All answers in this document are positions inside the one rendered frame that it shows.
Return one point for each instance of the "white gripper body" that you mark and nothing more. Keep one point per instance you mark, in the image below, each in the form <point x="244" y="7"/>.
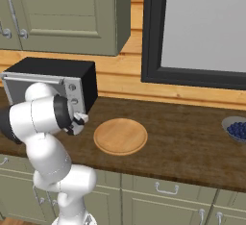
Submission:
<point x="78" y="121"/>

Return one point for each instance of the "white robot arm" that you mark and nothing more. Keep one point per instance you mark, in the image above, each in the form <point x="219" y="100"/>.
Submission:
<point x="41" y="145"/>

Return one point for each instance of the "silver toaster oven knob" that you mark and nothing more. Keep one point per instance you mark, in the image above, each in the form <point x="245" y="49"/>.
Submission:
<point x="74" y="101"/>
<point x="72" y="87"/>

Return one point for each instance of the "black toaster oven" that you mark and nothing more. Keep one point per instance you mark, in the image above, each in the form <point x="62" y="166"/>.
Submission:
<point x="64" y="68"/>

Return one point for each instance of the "grey toaster oven door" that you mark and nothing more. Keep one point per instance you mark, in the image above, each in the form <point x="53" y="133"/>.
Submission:
<point x="16" y="89"/>

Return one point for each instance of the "round wooden board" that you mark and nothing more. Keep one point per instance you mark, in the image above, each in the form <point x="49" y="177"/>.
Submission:
<point x="120" y="136"/>

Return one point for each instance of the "green drawer front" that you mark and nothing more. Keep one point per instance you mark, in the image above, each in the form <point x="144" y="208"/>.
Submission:
<point x="109" y="178"/>
<point x="233" y="198"/>
<point x="16" y="165"/>
<point x="192" y="190"/>

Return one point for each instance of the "grey bowl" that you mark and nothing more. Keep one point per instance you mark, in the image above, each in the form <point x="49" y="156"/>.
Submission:
<point x="228" y="123"/>

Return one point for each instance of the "blueberries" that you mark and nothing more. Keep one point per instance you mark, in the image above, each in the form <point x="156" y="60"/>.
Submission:
<point x="237" y="130"/>

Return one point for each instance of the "black window frame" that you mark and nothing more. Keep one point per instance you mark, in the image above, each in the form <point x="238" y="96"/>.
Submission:
<point x="153" y="43"/>

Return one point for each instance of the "green wall cupboard door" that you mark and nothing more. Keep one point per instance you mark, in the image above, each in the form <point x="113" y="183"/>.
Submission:
<point x="4" y="4"/>
<point x="70" y="11"/>

